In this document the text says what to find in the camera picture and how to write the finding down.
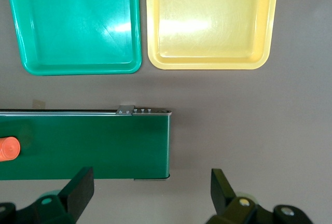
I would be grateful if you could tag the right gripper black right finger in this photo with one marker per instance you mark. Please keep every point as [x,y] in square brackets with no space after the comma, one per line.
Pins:
[228,203]

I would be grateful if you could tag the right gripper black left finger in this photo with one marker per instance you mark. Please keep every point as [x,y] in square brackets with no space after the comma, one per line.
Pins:
[77,195]

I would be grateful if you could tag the yellow plastic tray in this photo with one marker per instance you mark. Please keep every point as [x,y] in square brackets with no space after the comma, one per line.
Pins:
[210,19]

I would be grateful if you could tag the green conveyor belt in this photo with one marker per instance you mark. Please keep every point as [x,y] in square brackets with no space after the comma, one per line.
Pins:
[103,146]

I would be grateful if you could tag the green plastic tray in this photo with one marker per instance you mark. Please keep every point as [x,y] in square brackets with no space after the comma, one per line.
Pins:
[77,21]

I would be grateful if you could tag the orange 4680 cylinder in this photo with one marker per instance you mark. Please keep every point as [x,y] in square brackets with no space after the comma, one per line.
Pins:
[9,148]

